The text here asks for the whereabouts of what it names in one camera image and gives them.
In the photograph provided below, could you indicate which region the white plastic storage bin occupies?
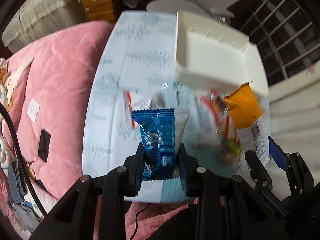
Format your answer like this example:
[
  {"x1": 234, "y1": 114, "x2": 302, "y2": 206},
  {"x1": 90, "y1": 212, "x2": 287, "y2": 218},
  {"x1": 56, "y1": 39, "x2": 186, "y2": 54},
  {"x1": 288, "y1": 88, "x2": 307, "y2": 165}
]
[{"x1": 172, "y1": 10, "x2": 264, "y2": 93}]

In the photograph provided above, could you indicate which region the white lace covered furniture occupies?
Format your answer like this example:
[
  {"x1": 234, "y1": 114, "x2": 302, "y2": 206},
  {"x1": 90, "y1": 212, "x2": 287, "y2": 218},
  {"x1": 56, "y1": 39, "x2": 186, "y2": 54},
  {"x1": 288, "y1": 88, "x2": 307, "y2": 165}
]
[{"x1": 2, "y1": 0, "x2": 87, "y2": 54}]

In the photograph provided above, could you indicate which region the black cable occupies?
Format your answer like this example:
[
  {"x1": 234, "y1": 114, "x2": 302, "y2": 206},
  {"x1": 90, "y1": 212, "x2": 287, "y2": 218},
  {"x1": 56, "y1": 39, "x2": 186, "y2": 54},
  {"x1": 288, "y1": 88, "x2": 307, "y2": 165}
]
[{"x1": 0, "y1": 102, "x2": 48, "y2": 218}]

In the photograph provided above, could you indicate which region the metal window grille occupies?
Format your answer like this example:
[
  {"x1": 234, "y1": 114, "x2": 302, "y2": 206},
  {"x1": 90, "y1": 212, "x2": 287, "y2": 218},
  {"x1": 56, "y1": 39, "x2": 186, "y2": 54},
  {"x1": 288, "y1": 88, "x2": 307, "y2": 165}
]
[{"x1": 230, "y1": 0, "x2": 319, "y2": 86}]

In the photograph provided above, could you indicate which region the orange white snack bar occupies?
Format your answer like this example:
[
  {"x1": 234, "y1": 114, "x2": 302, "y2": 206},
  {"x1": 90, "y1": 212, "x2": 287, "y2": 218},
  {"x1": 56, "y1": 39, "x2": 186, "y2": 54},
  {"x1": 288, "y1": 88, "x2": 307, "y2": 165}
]
[{"x1": 224, "y1": 82, "x2": 271, "y2": 166}]

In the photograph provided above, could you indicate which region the pink quilt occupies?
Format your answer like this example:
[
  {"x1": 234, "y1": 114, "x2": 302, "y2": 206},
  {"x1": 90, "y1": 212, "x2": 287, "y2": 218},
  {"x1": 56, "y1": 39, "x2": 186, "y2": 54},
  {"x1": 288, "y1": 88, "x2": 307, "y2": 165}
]
[{"x1": 0, "y1": 20, "x2": 201, "y2": 240}]

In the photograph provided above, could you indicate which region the black remote on quilt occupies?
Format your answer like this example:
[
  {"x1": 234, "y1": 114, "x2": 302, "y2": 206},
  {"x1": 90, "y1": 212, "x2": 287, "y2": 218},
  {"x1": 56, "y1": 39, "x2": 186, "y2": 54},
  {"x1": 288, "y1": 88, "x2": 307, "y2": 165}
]
[{"x1": 38, "y1": 129, "x2": 51, "y2": 163}]

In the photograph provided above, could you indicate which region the red edged date snack packet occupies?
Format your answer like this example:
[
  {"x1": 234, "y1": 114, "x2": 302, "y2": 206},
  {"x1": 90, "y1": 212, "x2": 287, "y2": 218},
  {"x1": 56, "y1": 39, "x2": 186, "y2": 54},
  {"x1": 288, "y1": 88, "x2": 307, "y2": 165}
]
[{"x1": 200, "y1": 89, "x2": 234, "y2": 140}]

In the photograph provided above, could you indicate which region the white label on quilt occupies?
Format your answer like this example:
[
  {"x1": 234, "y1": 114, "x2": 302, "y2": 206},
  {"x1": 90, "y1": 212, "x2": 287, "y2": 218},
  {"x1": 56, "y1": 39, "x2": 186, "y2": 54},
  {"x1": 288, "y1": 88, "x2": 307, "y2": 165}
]
[{"x1": 27, "y1": 99, "x2": 40, "y2": 122}]

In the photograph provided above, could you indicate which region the leaf patterned tablecloth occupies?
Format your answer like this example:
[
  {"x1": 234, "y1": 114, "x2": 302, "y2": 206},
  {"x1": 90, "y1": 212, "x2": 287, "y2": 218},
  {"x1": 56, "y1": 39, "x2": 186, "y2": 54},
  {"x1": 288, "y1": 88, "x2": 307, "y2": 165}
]
[{"x1": 81, "y1": 11, "x2": 272, "y2": 204}]

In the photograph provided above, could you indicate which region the blue foil snack packet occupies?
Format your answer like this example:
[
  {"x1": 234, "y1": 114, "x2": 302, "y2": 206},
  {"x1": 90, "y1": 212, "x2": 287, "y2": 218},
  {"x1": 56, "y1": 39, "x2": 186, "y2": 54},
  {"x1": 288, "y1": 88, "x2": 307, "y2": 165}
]
[{"x1": 132, "y1": 108, "x2": 175, "y2": 181}]

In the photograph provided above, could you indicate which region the white curtain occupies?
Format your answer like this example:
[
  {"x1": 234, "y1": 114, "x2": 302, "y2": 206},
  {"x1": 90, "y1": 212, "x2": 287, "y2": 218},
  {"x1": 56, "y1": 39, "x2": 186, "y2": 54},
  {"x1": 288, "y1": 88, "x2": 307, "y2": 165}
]
[{"x1": 269, "y1": 62, "x2": 320, "y2": 184}]

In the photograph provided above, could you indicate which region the nut snack packet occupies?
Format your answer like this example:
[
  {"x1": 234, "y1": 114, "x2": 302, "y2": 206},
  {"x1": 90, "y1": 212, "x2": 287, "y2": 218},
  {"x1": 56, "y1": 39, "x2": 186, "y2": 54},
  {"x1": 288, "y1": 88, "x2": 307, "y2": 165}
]
[{"x1": 218, "y1": 139, "x2": 242, "y2": 167}]

